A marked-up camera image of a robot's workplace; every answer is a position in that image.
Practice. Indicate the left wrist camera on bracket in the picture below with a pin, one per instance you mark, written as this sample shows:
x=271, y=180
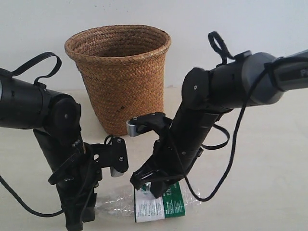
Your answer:
x=111, y=154

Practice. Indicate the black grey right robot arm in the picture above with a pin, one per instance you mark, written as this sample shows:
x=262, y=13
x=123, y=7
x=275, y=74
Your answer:
x=207, y=95

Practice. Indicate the clear plastic bottle green label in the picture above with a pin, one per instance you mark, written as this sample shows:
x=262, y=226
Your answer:
x=141, y=206

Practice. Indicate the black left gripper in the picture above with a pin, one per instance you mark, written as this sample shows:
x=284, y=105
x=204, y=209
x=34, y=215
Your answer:
x=75, y=173

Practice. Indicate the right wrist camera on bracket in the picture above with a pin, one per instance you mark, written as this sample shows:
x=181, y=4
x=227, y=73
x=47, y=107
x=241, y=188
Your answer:
x=156, y=122

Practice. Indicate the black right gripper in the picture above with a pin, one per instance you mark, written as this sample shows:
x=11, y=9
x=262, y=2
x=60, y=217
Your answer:
x=174, y=154

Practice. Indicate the brown woven wicker basket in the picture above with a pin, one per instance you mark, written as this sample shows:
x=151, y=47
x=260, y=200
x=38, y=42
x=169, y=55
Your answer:
x=122, y=68

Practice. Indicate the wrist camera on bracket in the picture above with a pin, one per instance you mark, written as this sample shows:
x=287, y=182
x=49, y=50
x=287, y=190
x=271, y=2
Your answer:
x=111, y=154
x=156, y=122

